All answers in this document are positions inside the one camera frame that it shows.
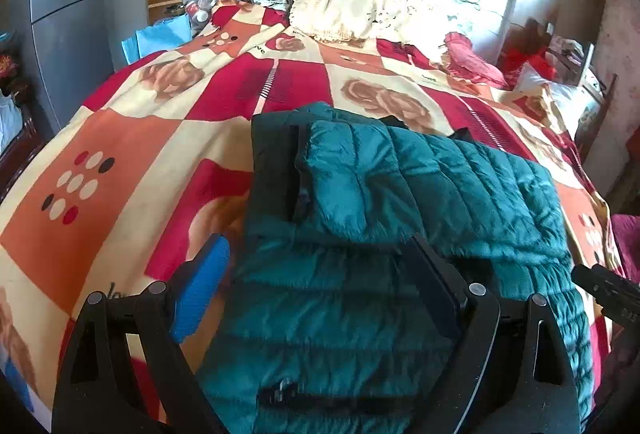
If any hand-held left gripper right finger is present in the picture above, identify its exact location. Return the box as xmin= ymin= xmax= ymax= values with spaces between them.
xmin=403 ymin=234 xmax=583 ymax=434

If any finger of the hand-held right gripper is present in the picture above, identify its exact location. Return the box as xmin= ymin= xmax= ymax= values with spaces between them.
xmin=572 ymin=263 xmax=640 ymax=330

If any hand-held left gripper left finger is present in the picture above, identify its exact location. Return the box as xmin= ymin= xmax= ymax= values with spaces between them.
xmin=52 ymin=234 xmax=232 ymax=434

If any teal puffer jacket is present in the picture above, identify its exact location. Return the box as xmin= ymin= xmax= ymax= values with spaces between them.
xmin=197 ymin=101 xmax=596 ymax=434

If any maroon fleece blanket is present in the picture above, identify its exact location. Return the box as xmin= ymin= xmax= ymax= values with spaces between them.
xmin=610 ymin=213 xmax=640 ymax=280

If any red and cream printed blanket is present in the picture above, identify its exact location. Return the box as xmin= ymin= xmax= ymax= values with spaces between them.
xmin=0 ymin=0 xmax=626 ymax=434

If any white pillow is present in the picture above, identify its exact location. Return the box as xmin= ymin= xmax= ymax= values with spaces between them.
xmin=515 ymin=61 xmax=599 ymax=140

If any pink red folded cloth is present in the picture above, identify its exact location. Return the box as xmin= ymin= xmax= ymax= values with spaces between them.
xmin=442 ymin=31 xmax=511 ymax=90

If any red cloth pile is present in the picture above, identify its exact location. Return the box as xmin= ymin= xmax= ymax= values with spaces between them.
xmin=500 ymin=18 xmax=558 ymax=85

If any wooden bedside table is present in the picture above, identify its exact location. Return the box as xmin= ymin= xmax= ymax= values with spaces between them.
xmin=547 ymin=21 xmax=619 ymax=115

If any light blue bag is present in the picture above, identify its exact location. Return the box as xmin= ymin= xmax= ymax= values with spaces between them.
xmin=121 ymin=18 xmax=194 ymax=65

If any plastic bag of bottles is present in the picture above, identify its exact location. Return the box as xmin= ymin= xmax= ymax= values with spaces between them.
xmin=181 ymin=0 xmax=231 ymax=29

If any cream frilled pillow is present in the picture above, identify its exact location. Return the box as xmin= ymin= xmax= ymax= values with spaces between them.
xmin=289 ymin=0 xmax=451 ymax=43

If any grey refrigerator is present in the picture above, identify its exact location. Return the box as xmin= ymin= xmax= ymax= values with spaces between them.
xmin=0 ymin=0 xmax=117 ymax=135

